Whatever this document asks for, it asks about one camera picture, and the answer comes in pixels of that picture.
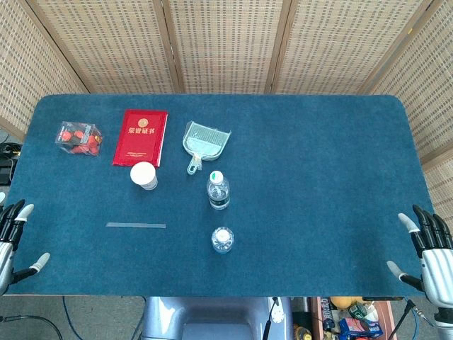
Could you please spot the bag of red fruit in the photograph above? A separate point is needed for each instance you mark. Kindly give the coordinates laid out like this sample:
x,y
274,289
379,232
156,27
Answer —
x,y
79,139

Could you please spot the blue felt covered table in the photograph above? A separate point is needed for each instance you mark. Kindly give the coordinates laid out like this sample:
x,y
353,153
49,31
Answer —
x,y
301,198

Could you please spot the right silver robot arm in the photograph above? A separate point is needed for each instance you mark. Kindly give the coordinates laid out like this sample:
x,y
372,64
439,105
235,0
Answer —
x,y
445,324

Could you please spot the grey robot torso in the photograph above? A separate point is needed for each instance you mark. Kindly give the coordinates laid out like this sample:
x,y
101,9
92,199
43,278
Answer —
x,y
212,318

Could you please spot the woven bamboo folding screen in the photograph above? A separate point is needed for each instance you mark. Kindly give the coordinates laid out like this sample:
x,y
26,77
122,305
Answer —
x,y
226,46

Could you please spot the white paper cup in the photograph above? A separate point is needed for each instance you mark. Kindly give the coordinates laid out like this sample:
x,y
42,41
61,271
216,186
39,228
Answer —
x,y
143,175

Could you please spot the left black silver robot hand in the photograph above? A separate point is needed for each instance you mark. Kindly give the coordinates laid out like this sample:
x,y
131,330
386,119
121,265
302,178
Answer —
x,y
6,255

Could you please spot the red certificate book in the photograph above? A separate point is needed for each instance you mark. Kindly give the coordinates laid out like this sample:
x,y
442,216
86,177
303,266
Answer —
x,y
139,138

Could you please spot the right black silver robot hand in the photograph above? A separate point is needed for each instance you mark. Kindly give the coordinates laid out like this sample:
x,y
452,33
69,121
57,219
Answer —
x,y
437,269

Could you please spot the pale green plastic dustpan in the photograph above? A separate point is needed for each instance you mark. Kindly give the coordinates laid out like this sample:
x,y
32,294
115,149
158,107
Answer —
x,y
205,141

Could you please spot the water bottle with blue label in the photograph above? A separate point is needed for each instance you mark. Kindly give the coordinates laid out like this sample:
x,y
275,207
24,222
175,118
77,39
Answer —
x,y
222,240

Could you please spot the blue snack packet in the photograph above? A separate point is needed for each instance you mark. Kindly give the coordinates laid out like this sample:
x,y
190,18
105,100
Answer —
x,y
361,326

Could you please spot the wooden crate of snacks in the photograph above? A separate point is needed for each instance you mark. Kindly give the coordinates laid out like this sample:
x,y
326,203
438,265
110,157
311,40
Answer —
x,y
354,320

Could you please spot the black equipment on floor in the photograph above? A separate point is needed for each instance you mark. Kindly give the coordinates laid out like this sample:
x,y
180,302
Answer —
x,y
7,163

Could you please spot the water bottle with green label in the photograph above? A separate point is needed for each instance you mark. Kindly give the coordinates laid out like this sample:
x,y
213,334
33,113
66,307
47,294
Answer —
x,y
218,193

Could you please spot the transparent plastic straw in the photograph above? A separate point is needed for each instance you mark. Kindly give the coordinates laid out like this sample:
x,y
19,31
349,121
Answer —
x,y
136,225

